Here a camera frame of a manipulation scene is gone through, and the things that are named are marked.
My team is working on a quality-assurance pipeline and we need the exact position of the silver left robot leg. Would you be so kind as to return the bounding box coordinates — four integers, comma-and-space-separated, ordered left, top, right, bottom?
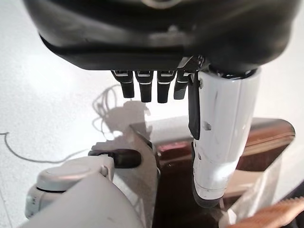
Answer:
16, 148, 152, 228

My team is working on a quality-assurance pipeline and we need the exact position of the brown acrylic stool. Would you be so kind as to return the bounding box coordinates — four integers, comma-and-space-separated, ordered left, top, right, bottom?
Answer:
129, 117, 296, 228

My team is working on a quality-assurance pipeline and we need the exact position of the black garment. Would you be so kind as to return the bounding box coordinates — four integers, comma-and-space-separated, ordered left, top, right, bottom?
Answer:
288, 179, 304, 202

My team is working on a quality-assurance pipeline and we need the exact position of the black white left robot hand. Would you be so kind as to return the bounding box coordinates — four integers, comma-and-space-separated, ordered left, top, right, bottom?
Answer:
22, 0, 301, 209

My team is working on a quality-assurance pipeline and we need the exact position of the wicker laundry basket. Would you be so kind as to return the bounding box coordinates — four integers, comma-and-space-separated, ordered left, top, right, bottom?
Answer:
225, 197, 304, 228

